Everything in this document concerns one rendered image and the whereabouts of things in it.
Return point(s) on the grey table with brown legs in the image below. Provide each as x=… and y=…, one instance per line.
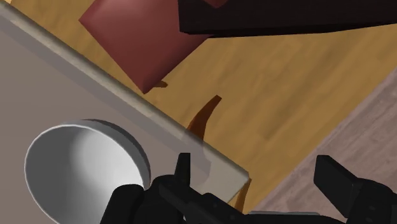
x=43, y=80

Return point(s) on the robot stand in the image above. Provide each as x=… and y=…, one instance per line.
x=279, y=15

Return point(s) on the white round bowl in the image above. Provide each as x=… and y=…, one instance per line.
x=77, y=173

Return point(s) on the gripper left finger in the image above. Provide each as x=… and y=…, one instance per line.
x=183, y=186

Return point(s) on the chair with red seat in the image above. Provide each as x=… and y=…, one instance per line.
x=142, y=40

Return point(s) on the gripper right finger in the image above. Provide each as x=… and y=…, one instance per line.
x=344, y=186

